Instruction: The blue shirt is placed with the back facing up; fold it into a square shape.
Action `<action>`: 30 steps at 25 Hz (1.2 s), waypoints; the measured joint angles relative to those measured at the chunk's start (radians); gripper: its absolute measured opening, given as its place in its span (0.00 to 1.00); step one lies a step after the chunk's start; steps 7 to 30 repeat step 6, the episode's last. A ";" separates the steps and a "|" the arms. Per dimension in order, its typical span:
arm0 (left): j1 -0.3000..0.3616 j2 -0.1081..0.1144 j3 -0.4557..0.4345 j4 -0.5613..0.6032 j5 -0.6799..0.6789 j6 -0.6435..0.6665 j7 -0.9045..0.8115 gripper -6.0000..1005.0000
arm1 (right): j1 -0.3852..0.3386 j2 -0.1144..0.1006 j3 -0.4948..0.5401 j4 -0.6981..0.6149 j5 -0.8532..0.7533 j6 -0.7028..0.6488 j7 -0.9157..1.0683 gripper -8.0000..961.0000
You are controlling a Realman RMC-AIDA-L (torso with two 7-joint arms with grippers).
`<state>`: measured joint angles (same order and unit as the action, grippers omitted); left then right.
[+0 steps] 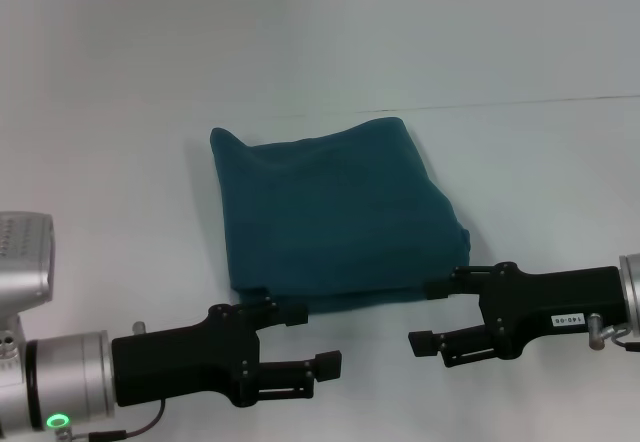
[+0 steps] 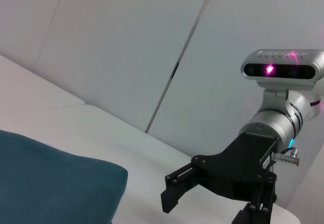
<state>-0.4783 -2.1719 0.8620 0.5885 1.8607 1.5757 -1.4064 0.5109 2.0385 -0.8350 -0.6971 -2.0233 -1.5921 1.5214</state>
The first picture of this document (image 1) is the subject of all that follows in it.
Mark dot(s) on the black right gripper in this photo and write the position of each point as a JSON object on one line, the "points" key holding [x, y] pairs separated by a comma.
{"points": [[540, 302]]}

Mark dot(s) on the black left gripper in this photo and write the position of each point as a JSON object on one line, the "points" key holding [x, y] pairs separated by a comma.
{"points": [[185, 362]]}

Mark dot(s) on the teal blue shirt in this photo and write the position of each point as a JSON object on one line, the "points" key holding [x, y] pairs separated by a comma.
{"points": [[330, 222]]}

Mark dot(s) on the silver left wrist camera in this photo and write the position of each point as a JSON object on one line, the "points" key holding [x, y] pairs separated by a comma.
{"points": [[25, 257]]}

